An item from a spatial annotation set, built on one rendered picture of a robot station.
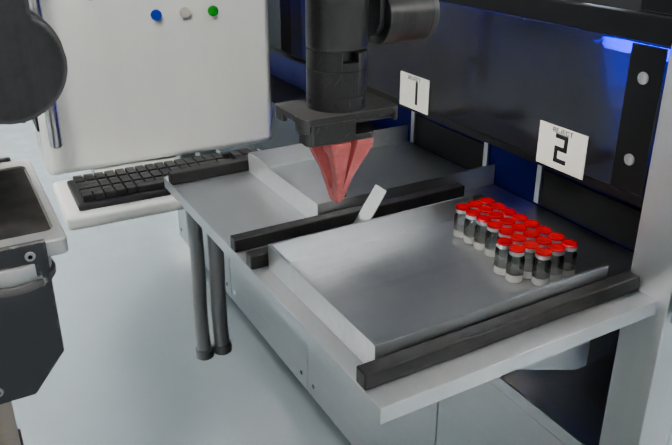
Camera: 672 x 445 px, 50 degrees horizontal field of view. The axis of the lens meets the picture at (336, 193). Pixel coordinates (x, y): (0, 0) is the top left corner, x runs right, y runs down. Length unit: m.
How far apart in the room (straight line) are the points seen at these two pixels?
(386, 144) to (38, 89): 0.97
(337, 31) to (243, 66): 0.98
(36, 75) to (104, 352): 1.94
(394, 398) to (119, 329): 1.86
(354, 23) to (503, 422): 0.82
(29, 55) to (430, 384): 0.48
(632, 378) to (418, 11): 0.58
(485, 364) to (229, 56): 1.01
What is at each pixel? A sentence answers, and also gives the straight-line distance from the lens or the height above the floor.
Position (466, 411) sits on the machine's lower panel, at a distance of 1.36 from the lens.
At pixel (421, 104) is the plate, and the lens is 1.23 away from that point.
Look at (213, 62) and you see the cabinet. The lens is 1.58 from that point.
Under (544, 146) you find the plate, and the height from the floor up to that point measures 1.02.
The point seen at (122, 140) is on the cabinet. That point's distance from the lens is 1.57.
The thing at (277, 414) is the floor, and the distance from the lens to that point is 2.08.
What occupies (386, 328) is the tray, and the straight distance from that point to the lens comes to 0.82.
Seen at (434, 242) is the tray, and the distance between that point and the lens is 1.02.
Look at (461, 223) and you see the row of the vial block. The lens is 1.03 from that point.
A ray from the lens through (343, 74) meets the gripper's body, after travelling 0.65.
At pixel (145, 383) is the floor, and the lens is 2.25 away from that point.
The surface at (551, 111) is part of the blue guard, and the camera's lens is 1.01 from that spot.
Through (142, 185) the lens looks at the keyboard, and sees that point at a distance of 1.39.
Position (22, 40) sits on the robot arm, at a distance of 0.51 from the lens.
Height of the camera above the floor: 1.34
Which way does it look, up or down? 23 degrees down
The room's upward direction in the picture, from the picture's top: straight up
